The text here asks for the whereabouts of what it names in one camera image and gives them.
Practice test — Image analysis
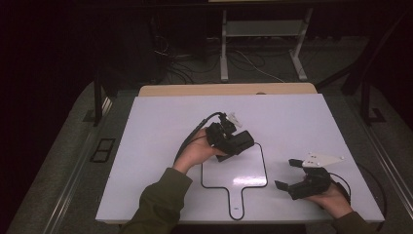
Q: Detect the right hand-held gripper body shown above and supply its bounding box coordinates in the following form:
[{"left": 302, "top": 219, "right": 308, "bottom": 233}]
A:
[{"left": 286, "top": 152, "right": 346, "bottom": 201}]

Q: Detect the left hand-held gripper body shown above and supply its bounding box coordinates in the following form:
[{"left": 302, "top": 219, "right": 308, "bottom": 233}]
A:
[{"left": 206, "top": 111, "right": 244, "bottom": 156}]

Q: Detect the black eraser block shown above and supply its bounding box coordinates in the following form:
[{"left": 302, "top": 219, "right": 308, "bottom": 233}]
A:
[{"left": 232, "top": 130, "right": 255, "bottom": 156}]

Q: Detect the small whiteboard with handle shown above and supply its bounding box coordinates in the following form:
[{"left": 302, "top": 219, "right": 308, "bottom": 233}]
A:
[{"left": 200, "top": 141, "right": 269, "bottom": 221}]

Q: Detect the person's right hand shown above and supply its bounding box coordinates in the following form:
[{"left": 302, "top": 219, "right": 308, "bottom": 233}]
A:
[{"left": 306, "top": 182, "right": 355, "bottom": 219}]

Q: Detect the person's left hand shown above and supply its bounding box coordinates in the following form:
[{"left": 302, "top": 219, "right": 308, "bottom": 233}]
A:
[{"left": 172, "top": 127, "right": 229, "bottom": 176}]

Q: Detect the light wooden table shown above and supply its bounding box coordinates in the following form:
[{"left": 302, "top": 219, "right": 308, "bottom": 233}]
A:
[{"left": 138, "top": 82, "right": 319, "bottom": 98}]

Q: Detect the white metal stand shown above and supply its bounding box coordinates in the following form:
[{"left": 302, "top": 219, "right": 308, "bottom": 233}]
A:
[{"left": 219, "top": 8, "right": 315, "bottom": 82}]

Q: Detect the black metal stand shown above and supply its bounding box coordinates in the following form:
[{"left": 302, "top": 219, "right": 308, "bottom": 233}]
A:
[
  {"left": 82, "top": 69, "right": 114, "bottom": 128},
  {"left": 316, "top": 8, "right": 413, "bottom": 127}
]

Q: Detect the left hand-held gripper black cable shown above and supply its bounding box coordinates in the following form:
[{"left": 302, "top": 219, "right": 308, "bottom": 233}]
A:
[{"left": 173, "top": 111, "right": 226, "bottom": 164}]

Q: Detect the hand-held gripper black cable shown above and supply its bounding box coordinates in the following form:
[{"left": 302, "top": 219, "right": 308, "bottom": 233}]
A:
[
  {"left": 327, "top": 162, "right": 388, "bottom": 234},
  {"left": 173, "top": 111, "right": 226, "bottom": 164}
]

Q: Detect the right hand-held gripper black cable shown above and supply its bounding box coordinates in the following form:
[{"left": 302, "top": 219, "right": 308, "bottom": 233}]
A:
[{"left": 327, "top": 162, "right": 388, "bottom": 234}]

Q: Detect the tangle of black floor cables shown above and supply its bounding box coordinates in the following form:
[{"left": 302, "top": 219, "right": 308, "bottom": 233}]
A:
[{"left": 149, "top": 18, "right": 225, "bottom": 86}]

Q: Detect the white floor cable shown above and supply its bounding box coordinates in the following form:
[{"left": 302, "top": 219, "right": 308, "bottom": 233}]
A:
[{"left": 233, "top": 48, "right": 287, "bottom": 84}]

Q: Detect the aluminium floor rail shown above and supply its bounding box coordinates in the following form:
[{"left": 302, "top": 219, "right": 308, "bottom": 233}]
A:
[
  {"left": 42, "top": 97, "right": 114, "bottom": 234},
  {"left": 344, "top": 96, "right": 413, "bottom": 211}
]

